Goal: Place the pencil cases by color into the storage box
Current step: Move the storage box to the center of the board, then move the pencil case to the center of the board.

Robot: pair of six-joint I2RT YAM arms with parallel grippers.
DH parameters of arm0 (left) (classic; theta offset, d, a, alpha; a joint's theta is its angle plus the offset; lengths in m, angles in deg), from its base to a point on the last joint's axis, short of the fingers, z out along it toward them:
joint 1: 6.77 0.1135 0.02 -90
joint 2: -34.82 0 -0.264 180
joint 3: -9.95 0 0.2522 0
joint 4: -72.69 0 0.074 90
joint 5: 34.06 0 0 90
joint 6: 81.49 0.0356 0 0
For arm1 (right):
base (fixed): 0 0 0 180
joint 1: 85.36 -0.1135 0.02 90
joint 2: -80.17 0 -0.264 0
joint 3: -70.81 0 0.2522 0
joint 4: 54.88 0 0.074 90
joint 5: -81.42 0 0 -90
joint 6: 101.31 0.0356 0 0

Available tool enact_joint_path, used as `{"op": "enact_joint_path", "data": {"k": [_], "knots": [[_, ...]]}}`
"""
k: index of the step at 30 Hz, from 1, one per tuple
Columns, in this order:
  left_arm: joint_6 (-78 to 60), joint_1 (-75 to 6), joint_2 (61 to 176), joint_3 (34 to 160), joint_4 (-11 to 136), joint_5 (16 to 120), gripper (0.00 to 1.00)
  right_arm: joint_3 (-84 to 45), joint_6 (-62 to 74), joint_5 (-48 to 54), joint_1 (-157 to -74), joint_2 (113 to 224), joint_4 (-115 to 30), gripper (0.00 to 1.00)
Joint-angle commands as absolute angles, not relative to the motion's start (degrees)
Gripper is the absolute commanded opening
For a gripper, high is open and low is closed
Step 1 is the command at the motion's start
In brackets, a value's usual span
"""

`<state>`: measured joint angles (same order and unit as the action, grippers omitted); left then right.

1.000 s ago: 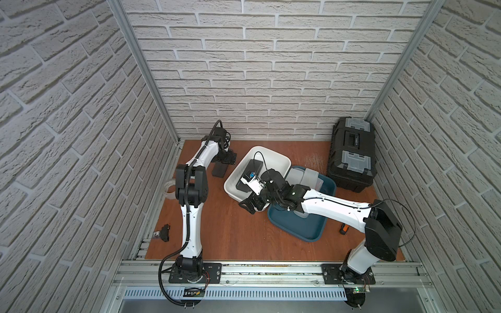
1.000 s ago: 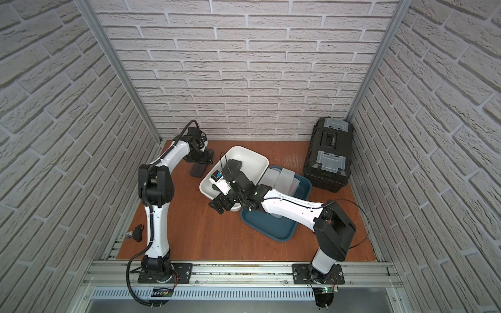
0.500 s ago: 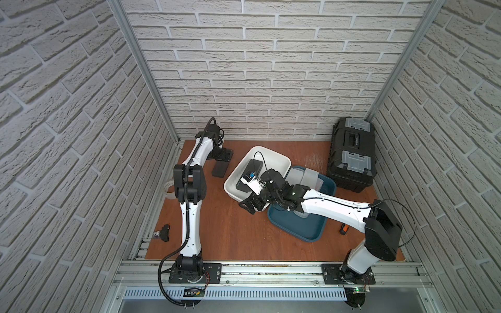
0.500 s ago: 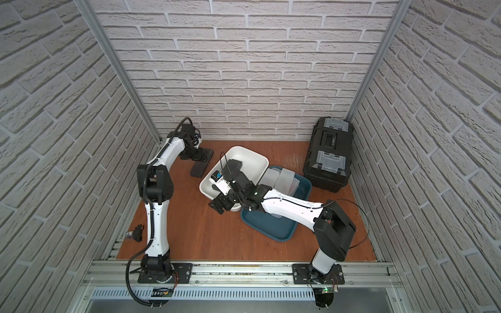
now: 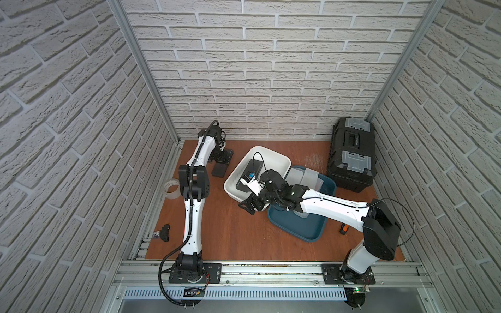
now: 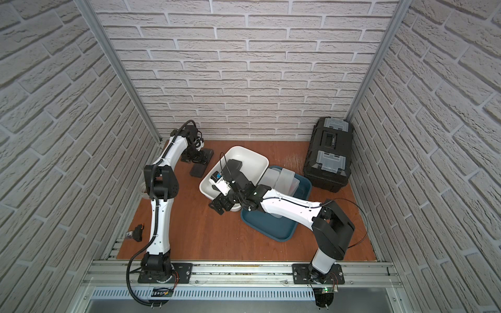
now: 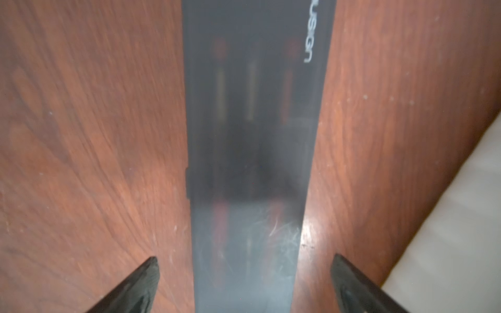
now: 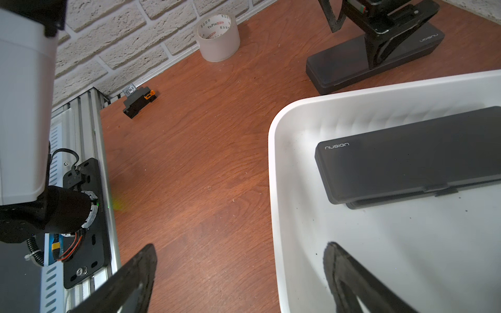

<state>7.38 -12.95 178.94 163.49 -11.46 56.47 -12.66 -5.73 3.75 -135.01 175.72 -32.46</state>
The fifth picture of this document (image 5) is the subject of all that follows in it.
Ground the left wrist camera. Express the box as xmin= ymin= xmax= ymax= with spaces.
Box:
xmin=210 ymin=125 xmax=226 ymax=149

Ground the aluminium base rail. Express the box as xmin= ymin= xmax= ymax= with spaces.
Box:
xmin=112 ymin=260 xmax=433 ymax=288

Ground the clear tape roll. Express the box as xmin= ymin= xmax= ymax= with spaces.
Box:
xmin=162 ymin=179 xmax=181 ymax=200

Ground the white plastic tray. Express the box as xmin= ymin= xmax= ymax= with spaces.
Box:
xmin=223 ymin=145 xmax=292 ymax=203

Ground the clear pencil case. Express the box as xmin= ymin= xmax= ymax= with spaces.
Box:
xmin=285 ymin=168 xmax=323 ymax=191

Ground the black plastic toolbox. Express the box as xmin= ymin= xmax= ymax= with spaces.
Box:
xmin=326 ymin=117 xmax=377 ymax=193

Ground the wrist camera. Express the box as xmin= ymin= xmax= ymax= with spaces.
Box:
xmin=240 ymin=172 xmax=265 ymax=196
xmin=210 ymin=125 xmax=226 ymax=149

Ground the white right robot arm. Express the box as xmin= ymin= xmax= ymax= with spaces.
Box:
xmin=239 ymin=170 xmax=401 ymax=277

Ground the orange handled screwdriver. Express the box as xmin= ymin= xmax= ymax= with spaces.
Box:
xmin=339 ymin=224 xmax=349 ymax=235

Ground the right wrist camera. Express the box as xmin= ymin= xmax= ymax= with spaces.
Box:
xmin=240 ymin=172 xmax=265 ymax=196

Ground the small black clamp part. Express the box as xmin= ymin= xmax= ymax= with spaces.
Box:
xmin=152 ymin=224 xmax=170 ymax=242

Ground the black pencil case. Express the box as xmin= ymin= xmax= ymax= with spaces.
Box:
xmin=211 ymin=162 xmax=228 ymax=178
xmin=236 ymin=159 xmax=263 ymax=192

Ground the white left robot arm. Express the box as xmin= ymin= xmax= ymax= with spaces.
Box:
xmin=175 ymin=134 xmax=225 ymax=278

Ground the black corrugated cable conduit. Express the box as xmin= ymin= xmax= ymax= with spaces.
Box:
xmin=157 ymin=119 xmax=220 ymax=307

